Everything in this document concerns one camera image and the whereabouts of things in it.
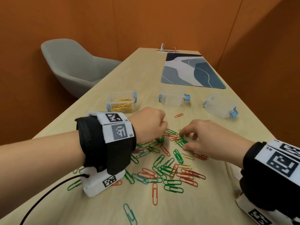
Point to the blue patterned desk mat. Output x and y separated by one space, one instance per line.
192 72

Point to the sorted heap of gold clips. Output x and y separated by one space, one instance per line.
122 106

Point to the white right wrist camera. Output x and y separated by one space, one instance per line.
243 206

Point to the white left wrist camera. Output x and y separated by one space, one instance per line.
93 187

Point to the person's left forearm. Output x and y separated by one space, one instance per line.
39 166

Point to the pile of colored paper clips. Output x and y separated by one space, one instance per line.
164 166

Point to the transparent box with blue latches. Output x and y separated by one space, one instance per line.
122 97
173 98
219 106

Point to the white right marker band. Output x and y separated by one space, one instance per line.
262 159

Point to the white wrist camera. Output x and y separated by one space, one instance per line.
93 187
243 206

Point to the clear plastic lid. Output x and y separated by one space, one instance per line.
235 171

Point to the white marker band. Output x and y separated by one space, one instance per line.
107 135
262 159

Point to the white left marker band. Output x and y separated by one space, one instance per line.
107 135

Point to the grey shell chair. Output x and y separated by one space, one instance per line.
72 67

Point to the person's left hand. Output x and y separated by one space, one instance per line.
147 124

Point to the person's right hand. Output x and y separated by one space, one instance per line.
218 142

